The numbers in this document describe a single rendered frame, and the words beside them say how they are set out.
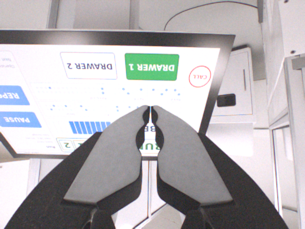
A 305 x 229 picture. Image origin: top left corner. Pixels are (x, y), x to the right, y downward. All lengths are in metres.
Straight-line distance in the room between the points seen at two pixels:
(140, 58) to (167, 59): 0.05
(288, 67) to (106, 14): 0.45
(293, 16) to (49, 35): 0.50
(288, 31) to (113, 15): 0.41
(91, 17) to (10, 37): 0.18
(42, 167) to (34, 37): 0.80
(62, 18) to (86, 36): 0.96
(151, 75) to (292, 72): 0.31
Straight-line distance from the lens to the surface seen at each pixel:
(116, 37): 0.26
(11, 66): 0.36
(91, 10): 0.45
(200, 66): 0.27
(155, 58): 0.25
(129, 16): 0.42
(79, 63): 0.29
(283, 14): 0.50
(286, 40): 0.47
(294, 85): 0.43
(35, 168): 1.00
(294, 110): 0.42
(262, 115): 3.58
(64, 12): 1.26
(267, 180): 3.68
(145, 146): 0.36
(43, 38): 0.31
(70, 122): 0.36
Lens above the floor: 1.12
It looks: 7 degrees down
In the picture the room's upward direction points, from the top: 179 degrees counter-clockwise
